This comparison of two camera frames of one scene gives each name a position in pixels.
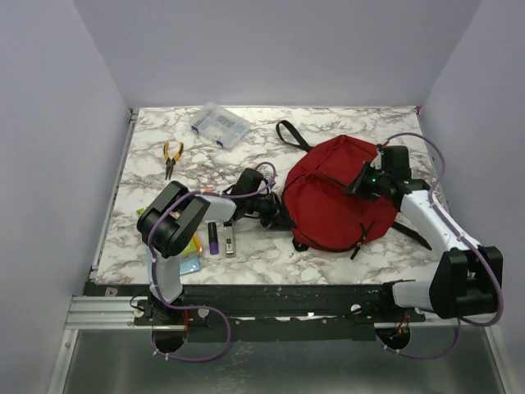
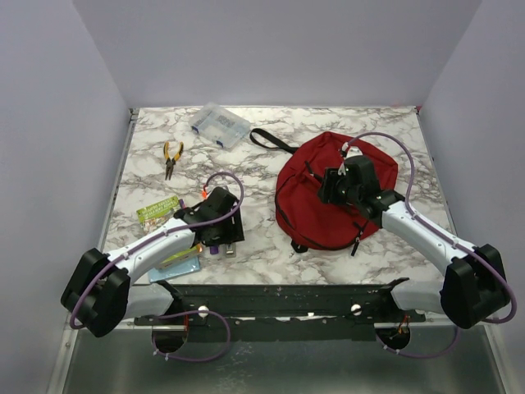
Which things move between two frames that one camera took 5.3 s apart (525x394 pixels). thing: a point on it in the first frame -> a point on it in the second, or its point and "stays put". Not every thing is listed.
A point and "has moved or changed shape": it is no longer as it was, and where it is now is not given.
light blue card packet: [187, 265] stays put
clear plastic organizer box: [219, 125] stays put
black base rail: [269, 312] stays put
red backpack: [316, 206] has moved or changed shape
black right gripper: [358, 187] -> [331, 178]
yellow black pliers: [171, 162] stays put
